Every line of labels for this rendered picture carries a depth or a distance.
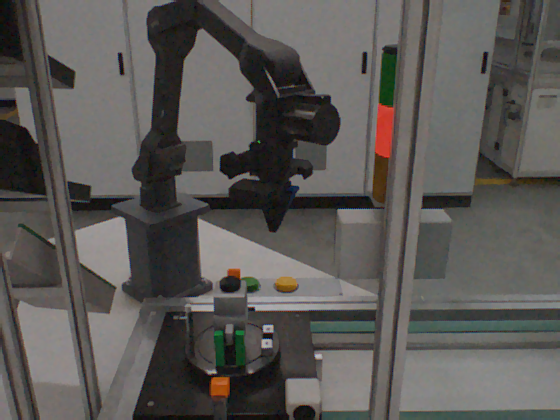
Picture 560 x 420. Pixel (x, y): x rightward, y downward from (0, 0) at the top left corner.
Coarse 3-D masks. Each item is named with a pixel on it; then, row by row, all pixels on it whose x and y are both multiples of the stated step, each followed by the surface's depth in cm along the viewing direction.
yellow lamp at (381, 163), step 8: (376, 160) 55; (384, 160) 54; (376, 168) 55; (384, 168) 54; (376, 176) 55; (384, 176) 54; (376, 184) 55; (384, 184) 54; (376, 192) 56; (384, 192) 55; (376, 200) 56; (384, 200) 55
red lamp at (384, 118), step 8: (384, 112) 52; (384, 120) 52; (376, 128) 54; (384, 128) 53; (376, 136) 54; (384, 136) 53; (376, 144) 54; (384, 144) 53; (376, 152) 55; (384, 152) 53
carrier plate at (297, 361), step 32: (192, 320) 87; (256, 320) 87; (288, 320) 87; (160, 352) 79; (288, 352) 79; (160, 384) 72; (192, 384) 72; (256, 384) 72; (160, 416) 67; (192, 416) 67; (256, 416) 67; (288, 416) 67; (320, 416) 68
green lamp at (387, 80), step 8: (384, 56) 51; (392, 56) 50; (384, 64) 51; (392, 64) 50; (384, 72) 51; (392, 72) 50; (384, 80) 51; (392, 80) 50; (384, 88) 52; (392, 88) 51; (384, 96) 52; (392, 96) 51; (384, 104) 52; (392, 104) 51
